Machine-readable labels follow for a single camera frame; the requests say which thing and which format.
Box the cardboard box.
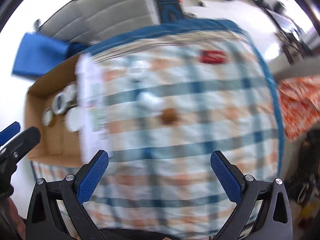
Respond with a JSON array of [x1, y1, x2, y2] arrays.
[[24, 55, 82, 167]]

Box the orange patterned cloth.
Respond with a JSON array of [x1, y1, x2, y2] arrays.
[[278, 75, 319, 142]]

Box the red card box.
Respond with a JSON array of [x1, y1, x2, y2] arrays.
[[200, 50, 227, 64]]

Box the white cylinder container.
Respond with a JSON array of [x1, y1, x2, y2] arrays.
[[137, 92, 163, 111]]

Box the large white lid jar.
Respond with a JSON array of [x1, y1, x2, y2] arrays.
[[65, 106, 84, 133]]

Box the blue weight bench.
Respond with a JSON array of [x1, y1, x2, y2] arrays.
[[154, 0, 184, 23]]

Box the white jar black label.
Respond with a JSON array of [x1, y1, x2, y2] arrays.
[[52, 92, 67, 115]]

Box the grey padded chair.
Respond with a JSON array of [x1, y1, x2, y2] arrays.
[[75, 0, 160, 44], [37, 0, 91, 44]]

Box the gold tin white lid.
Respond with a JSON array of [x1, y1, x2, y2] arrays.
[[42, 108, 54, 127]]

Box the plaid checkered cloth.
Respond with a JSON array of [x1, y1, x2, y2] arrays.
[[30, 18, 286, 238]]

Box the right grey padded chair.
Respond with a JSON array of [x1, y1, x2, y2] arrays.
[[75, 0, 160, 44]]

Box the brown walnut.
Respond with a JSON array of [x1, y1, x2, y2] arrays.
[[161, 108, 179, 125]]

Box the left grey padded chair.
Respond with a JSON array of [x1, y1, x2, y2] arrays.
[[37, 0, 91, 44]]

